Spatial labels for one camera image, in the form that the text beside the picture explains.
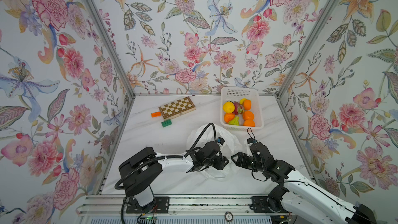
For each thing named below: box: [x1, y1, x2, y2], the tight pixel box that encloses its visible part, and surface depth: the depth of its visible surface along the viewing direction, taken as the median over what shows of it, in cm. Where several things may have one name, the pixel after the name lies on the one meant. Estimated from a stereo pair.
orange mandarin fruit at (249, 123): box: [243, 119, 256, 128], surface depth 102 cm
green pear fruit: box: [228, 116, 240, 126], surface depth 100 cm
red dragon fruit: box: [232, 101, 244, 116], surface depth 103 cm
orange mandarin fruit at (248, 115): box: [242, 110, 255, 121], surface depth 106 cm
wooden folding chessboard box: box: [158, 96, 196, 120], surface depth 112 cm
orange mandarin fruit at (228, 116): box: [223, 112, 236, 124], surface depth 103 cm
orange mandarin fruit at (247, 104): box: [243, 99, 252, 110], surface depth 109 cm
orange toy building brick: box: [151, 111, 162, 118], surface depth 112 cm
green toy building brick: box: [161, 119, 173, 128], surface depth 106 cm
